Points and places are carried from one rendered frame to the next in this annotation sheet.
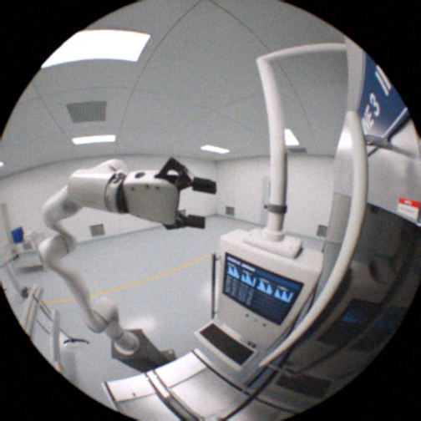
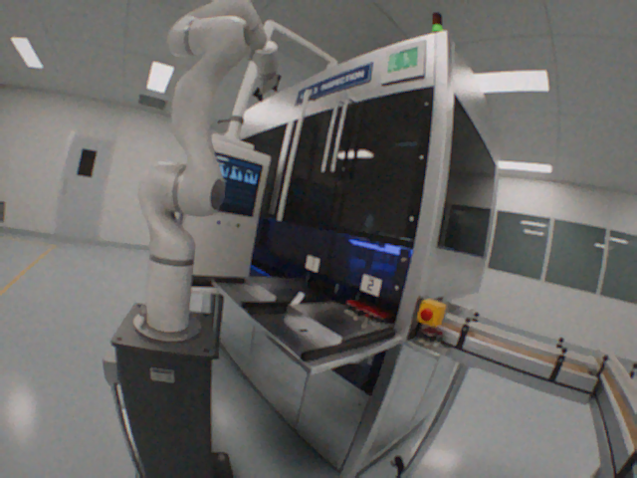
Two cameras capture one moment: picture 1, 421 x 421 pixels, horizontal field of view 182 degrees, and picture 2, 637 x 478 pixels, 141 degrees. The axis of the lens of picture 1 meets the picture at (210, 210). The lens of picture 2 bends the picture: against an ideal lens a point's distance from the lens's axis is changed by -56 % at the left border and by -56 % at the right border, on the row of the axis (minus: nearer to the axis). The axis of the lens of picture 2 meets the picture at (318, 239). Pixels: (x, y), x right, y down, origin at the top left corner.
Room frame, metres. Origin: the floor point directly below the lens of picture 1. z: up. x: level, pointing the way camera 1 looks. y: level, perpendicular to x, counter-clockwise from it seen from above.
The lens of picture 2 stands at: (-0.13, 1.12, 1.20)
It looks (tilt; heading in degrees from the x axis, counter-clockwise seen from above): 3 degrees down; 270
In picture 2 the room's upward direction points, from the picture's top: 11 degrees clockwise
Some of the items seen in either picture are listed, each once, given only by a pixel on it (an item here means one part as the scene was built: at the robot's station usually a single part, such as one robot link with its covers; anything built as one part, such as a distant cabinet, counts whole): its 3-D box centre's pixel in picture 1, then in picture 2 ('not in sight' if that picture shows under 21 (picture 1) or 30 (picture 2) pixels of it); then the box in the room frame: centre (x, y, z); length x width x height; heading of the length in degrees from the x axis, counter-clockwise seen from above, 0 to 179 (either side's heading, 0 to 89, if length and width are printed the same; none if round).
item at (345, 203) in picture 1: (333, 256); (261, 168); (0.37, -0.61, 1.51); 0.49 x 0.01 x 0.59; 132
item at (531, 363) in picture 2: not in sight; (511, 351); (-0.83, 0.48, 0.92); 0.69 x 0.16 x 0.16; 132
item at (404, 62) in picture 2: not in sight; (403, 61); (-0.33, 0.19, 1.96); 0.21 x 0.01 x 0.21; 132
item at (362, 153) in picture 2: not in sight; (379, 158); (-0.30, 0.13, 1.51); 0.43 x 0.01 x 0.59; 132
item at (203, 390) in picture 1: (209, 397); (292, 289); (-0.05, 0.01, 0.90); 0.34 x 0.26 x 0.04; 42
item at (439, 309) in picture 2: not in sight; (432, 312); (-0.53, 0.37, 1.00); 0.08 x 0.07 x 0.07; 42
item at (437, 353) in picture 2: not in sight; (430, 346); (-0.57, 0.35, 0.87); 0.14 x 0.13 x 0.02; 42
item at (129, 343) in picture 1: (121, 337); (168, 294); (0.23, 0.55, 0.95); 0.19 x 0.19 x 0.18
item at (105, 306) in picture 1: (108, 317); (167, 210); (0.26, 0.55, 1.16); 0.19 x 0.12 x 0.24; 178
